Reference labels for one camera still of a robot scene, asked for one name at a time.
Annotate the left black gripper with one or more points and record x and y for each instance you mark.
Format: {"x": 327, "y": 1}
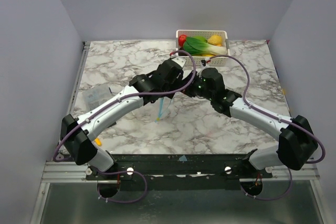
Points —
{"x": 176, "y": 82}

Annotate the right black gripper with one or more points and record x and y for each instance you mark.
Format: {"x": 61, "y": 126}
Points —
{"x": 189, "y": 87}

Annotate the clear zip top bag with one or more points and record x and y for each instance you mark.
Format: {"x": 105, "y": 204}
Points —
{"x": 164, "y": 105}

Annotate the white perforated plastic basket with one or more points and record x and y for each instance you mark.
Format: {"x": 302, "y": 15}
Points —
{"x": 204, "y": 36}

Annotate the red toy tomato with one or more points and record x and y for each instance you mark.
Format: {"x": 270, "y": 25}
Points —
{"x": 182, "y": 40}

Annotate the green toy bok choy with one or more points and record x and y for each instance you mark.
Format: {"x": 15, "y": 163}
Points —
{"x": 196, "y": 47}

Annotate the yellow toy lemon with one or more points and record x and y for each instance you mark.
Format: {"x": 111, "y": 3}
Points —
{"x": 215, "y": 40}

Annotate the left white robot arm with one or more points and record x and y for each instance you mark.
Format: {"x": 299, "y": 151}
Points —
{"x": 78, "y": 134}

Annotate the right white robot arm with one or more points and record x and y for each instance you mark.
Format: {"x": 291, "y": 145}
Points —
{"x": 294, "y": 135}

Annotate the yellow toy star fruit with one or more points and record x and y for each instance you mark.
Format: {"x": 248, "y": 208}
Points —
{"x": 206, "y": 55}

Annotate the yellow marker pen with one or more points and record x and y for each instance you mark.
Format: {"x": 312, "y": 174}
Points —
{"x": 98, "y": 142}

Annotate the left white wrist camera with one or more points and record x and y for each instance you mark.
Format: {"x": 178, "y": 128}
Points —
{"x": 178, "y": 60}

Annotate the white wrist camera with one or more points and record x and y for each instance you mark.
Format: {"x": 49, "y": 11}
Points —
{"x": 205, "y": 62}
{"x": 178, "y": 60}

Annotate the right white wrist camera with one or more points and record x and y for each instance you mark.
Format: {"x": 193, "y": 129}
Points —
{"x": 205, "y": 62}

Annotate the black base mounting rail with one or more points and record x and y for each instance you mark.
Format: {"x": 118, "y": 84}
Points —
{"x": 179, "y": 172}

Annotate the aluminium frame rail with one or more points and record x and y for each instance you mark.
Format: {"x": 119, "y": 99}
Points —
{"x": 75, "y": 89}

